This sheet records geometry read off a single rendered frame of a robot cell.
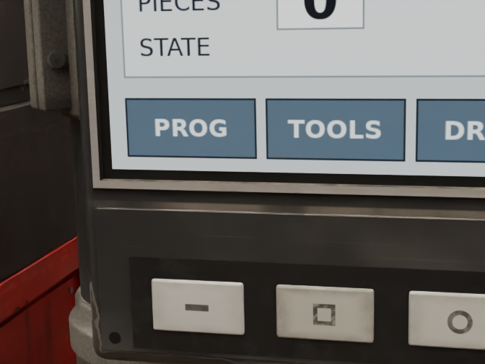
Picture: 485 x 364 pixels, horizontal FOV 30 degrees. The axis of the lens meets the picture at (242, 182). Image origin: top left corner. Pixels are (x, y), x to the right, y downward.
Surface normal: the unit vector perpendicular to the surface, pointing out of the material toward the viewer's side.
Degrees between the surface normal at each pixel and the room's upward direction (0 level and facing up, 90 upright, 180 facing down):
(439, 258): 90
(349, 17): 90
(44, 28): 90
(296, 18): 90
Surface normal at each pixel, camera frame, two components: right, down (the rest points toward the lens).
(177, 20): -0.22, 0.20
